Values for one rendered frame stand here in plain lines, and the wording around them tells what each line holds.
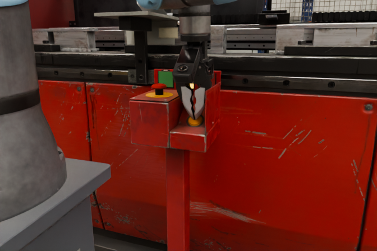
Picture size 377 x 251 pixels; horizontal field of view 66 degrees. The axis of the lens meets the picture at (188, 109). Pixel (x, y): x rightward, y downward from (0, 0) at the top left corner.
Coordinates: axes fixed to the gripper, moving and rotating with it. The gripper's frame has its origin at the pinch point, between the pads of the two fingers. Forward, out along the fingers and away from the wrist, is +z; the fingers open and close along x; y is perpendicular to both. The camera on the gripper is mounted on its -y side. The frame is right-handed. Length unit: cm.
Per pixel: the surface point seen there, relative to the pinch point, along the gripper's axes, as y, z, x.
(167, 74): 9.5, -8.6, 10.7
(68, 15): 91, -26, 109
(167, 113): -6.3, -2.3, 4.7
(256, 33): 60, -16, -9
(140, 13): 10.6, -25.4, 18.4
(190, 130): -4.5, 2.4, -0.4
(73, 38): 36, -16, 63
